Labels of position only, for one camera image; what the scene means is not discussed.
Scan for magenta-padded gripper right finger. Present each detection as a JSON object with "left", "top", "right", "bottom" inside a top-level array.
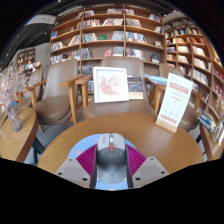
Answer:
[{"left": 125, "top": 144, "right": 171, "bottom": 189}]

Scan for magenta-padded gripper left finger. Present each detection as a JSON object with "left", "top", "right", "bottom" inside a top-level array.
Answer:
[{"left": 54, "top": 144, "right": 99, "bottom": 189}]

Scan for grey computer mouse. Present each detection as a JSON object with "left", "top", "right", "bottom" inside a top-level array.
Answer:
[{"left": 95, "top": 132, "right": 128, "bottom": 184}]

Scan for round wooden side table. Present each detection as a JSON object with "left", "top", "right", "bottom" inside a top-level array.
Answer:
[
  {"left": 199, "top": 123, "right": 224, "bottom": 162},
  {"left": 0, "top": 107, "right": 40, "bottom": 164}
]

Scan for white sign in wooden stand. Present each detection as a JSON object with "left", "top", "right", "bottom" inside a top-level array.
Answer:
[{"left": 155, "top": 72, "right": 194, "bottom": 134}]

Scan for stack of blue books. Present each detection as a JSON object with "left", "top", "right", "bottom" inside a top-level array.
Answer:
[{"left": 197, "top": 106, "right": 222, "bottom": 134}]

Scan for glass vase with pink flowers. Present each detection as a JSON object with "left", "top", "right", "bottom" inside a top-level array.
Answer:
[{"left": 0, "top": 66, "right": 30, "bottom": 133}]

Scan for dark upright book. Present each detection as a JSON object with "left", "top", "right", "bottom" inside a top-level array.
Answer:
[{"left": 127, "top": 76, "right": 144, "bottom": 100}]

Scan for light blue flat books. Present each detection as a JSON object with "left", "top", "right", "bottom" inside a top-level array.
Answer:
[{"left": 143, "top": 73, "right": 169, "bottom": 86}]

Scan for glass vase with beige flowers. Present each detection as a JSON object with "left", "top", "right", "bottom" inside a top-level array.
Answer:
[{"left": 213, "top": 93, "right": 224, "bottom": 145}]

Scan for white framed flower picture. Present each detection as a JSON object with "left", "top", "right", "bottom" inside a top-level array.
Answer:
[{"left": 92, "top": 66, "right": 130, "bottom": 104}]

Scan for small distant wooden bookshelf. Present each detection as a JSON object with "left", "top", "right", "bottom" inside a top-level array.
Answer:
[{"left": 15, "top": 48, "right": 37, "bottom": 70}]

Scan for tall wooden bookshelf with books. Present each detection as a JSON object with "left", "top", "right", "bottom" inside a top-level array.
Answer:
[{"left": 163, "top": 18, "right": 224, "bottom": 111}]

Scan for wide wooden bookshelf with books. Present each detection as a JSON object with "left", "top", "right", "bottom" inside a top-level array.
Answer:
[{"left": 49, "top": 3, "right": 166, "bottom": 76}]

